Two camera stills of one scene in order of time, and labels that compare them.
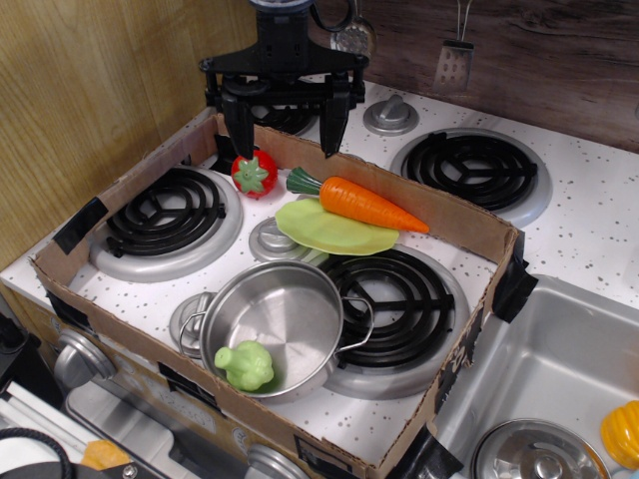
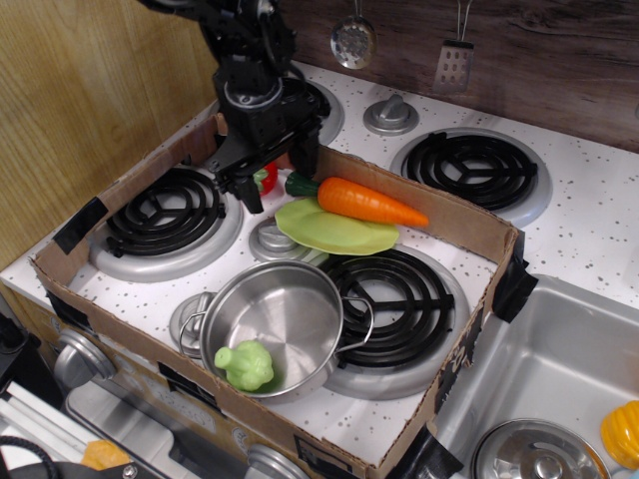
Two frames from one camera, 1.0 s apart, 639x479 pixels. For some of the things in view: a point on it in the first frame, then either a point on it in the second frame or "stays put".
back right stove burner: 485,168 stays put
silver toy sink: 570,355 stays put
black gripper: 284,61 → 264,118
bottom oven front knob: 266,462 stays put
